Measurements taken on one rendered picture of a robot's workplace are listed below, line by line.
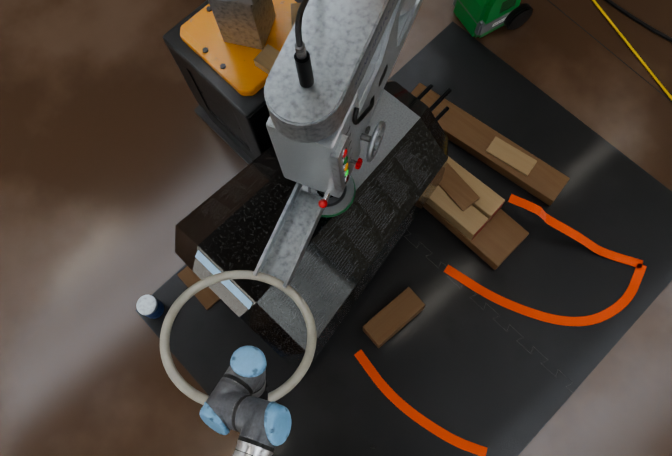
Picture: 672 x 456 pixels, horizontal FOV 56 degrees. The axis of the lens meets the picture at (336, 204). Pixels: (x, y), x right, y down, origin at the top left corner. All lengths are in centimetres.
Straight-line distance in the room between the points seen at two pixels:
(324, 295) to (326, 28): 116
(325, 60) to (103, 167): 221
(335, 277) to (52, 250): 172
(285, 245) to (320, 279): 38
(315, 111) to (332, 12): 31
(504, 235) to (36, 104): 274
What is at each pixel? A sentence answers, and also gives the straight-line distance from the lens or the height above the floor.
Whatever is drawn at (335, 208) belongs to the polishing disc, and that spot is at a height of 88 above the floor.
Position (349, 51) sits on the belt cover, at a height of 169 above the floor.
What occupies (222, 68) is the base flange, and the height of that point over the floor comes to 79.
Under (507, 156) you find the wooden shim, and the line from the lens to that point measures 343.
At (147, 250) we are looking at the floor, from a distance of 351.
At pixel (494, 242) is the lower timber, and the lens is 326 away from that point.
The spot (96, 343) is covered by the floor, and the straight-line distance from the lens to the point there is 350.
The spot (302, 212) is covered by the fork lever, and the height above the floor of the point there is 107.
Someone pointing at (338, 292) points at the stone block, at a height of 64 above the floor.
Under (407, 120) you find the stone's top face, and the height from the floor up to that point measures 82.
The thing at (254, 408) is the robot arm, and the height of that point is 162.
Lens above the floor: 319
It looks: 70 degrees down
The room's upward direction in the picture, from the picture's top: 9 degrees counter-clockwise
